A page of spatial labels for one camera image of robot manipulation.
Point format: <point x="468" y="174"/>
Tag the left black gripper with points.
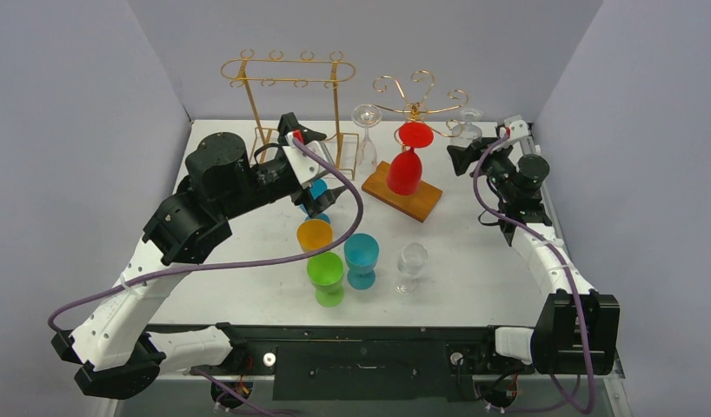
<point x="317" y="204"/>

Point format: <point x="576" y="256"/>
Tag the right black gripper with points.
<point x="481" y="162"/>

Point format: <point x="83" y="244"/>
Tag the clear glass tumbler goblet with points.
<point x="466" y="131"/>

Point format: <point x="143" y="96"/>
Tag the red plastic goblet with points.
<point x="405" y="171"/>

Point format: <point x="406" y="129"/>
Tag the clear wine glass amber tint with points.
<point x="366" y="116"/>

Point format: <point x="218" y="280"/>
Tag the teal plastic goblet front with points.
<point x="361" y="252"/>

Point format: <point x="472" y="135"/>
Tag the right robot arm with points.
<point x="578" y="326"/>

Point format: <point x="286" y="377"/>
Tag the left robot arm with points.
<point x="117" y="354"/>

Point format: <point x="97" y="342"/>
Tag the gold tree rack wooden base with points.
<point x="419" y="205"/>

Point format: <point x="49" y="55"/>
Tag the clear wine glass front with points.
<point x="411" y="264"/>

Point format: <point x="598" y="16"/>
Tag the blue plastic goblet rear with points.
<point x="317" y="188"/>

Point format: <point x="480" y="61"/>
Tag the orange plastic goblet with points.
<point x="314" y="236"/>

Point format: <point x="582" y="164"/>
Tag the green plastic goblet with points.
<point x="325" y="272"/>

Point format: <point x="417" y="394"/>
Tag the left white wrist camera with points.
<point x="306" y="169"/>

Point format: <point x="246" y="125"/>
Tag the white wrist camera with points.
<point x="306" y="169"/>
<point x="513" y="130"/>

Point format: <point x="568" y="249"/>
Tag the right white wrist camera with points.
<point x="513" y="130"/>

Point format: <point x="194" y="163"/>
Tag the gold rectangular wire glass rack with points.
<point x="300" y="72"/>

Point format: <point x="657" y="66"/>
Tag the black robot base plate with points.
<point x="366" y="363"/>

